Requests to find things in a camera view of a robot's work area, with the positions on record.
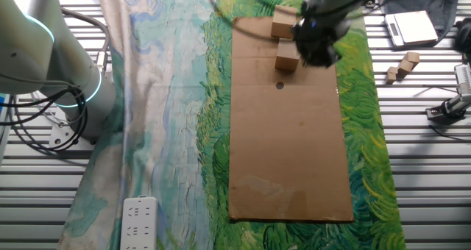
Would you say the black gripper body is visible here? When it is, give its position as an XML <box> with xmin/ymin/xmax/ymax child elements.
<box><xmin>291</xmin><ymin>16</ymin><xmax>349</xmax><ymax>69</ymax></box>

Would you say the small wooden block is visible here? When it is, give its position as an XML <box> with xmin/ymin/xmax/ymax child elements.
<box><xmin>403</xmin><ymin>51</ymin><xmax>421</xmax><ymax>69</ymax></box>
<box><xmin>397</xmin><ymin>59</ymin><xmax>414</xmax><ymax>78</ymax></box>
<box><xmin>385</xmin><ymin>66</ymin><xmax>400</xmax><ymax>85</ymax></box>

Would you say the white digital scale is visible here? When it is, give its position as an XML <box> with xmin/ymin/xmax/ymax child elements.
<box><xmin>384</xmin><ymin>10</ymin><xmax>439</xmax><ymax>48</ymax></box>

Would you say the metal clamp bracket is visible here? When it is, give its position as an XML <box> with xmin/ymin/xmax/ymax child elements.
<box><xmin>425</xmin><ymin>62</ymin><xmax>471</xmax><ymax>125</ymax></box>

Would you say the brown cardboard sheet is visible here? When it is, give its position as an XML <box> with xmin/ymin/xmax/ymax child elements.
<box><xmin>227</xmin><ymin>15</ymin><xmax>355</xmax><ymax>223</ymax></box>

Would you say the white power strip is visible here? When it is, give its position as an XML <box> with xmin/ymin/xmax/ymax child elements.
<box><xmin>120</xmin><ymin>195</ymin><xmax>160</xmax><ymax>250</ymax></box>

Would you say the black base cable bundle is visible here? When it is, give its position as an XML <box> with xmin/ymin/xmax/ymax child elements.
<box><xmin>0</xmin><ymin>83</ymin><xmax>90</xmax><ymax>153</ymax></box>

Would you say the thin gripper cable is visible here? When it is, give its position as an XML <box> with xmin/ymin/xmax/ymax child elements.
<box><xmin>203</xmin><ymin>0</ymin><xmax>306</xmax><ymax>42</ymax></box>

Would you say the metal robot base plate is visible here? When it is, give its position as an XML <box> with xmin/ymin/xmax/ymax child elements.
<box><xmin>49</xmin><ymin>112</ymin><xmax>97</xmax><ymax>151</ymax></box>

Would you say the painted landscape cloth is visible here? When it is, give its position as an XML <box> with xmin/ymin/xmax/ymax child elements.
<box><xmin>57</xmin><ymin>0</ymin><xmax>408</xmax><ymax>250</ymax></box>

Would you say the black rounded device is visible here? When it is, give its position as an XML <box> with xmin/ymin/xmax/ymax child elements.
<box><xmin>454</xmin><ymin>17</ymin><xmax>471</xmax><ymax>54</ymax></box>

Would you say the large wooden cube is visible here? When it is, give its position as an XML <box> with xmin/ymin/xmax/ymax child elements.
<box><xmin>270</xmin><ymin>4</ymin><xmax>300</xmax><ymax>40</ymax></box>
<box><xmin>274</xmin><ymin>38</ymin><xmax>302</xmax><ymax>74</ymax></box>

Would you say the black tripod camera cable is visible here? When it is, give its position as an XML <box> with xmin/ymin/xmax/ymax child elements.
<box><xmin>428</xmin><ymin>124</ymin><xmax>471</xmax><ymax>142</ymax></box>

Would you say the grey robot power cable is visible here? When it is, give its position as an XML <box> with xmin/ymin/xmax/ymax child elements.
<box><xmin>60</xmin><ymin>7</ymin><xmax>111</xmax><ymax>75</ymax></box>

